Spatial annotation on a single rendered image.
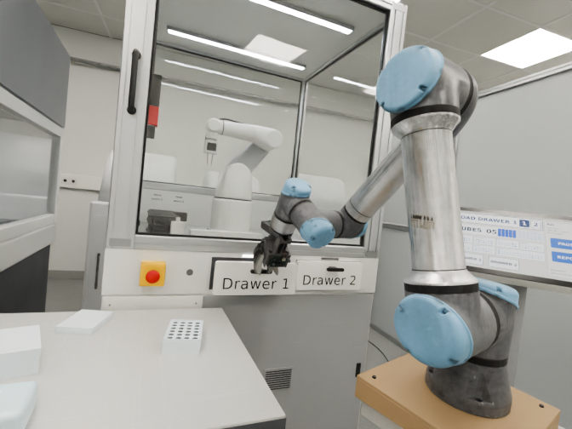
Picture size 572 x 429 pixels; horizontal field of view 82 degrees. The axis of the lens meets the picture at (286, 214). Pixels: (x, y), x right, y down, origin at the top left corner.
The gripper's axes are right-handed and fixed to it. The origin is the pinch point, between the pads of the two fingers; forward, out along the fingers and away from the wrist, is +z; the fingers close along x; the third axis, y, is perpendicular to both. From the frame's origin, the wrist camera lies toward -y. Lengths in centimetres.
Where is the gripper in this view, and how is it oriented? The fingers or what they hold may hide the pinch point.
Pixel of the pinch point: (262, 269)
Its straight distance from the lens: 109.5
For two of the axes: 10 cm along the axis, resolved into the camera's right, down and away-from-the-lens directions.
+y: 2.5, 6.3, -7.4
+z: -3.0, 7.7, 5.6
